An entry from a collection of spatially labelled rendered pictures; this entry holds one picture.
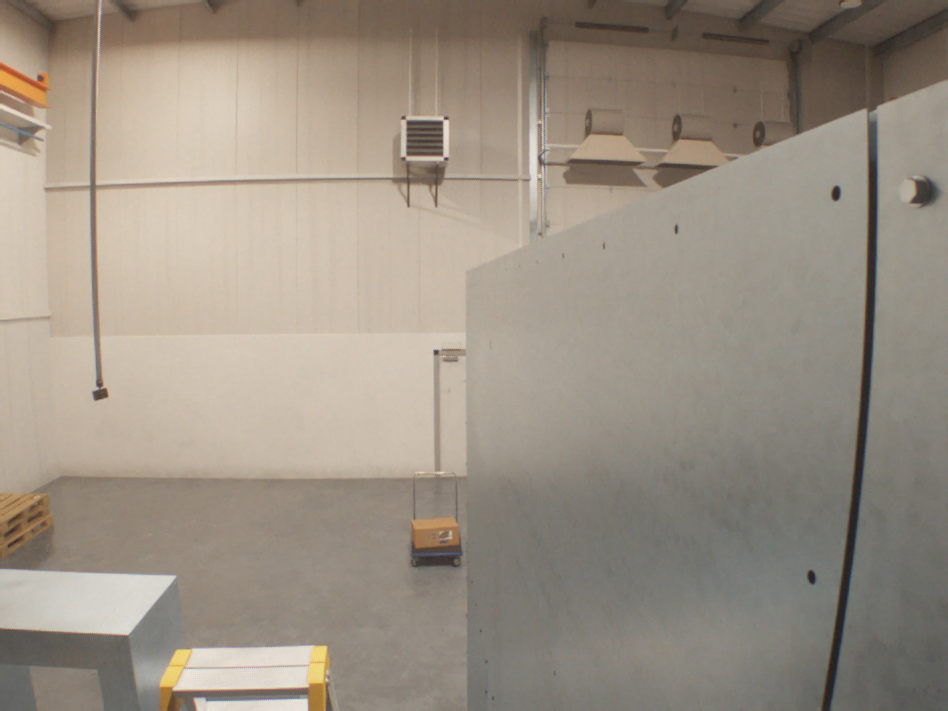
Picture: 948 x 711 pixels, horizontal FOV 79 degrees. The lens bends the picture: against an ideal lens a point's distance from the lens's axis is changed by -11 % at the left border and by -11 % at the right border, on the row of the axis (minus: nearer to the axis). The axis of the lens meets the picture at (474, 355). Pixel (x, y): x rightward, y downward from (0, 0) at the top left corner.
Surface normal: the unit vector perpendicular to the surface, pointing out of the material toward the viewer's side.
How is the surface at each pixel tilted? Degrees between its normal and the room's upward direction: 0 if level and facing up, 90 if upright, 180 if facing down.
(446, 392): 90
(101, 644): 90
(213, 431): 90
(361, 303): 90
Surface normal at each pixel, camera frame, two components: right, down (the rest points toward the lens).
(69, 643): 0.08, 0.10
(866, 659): -1.00, 0.01
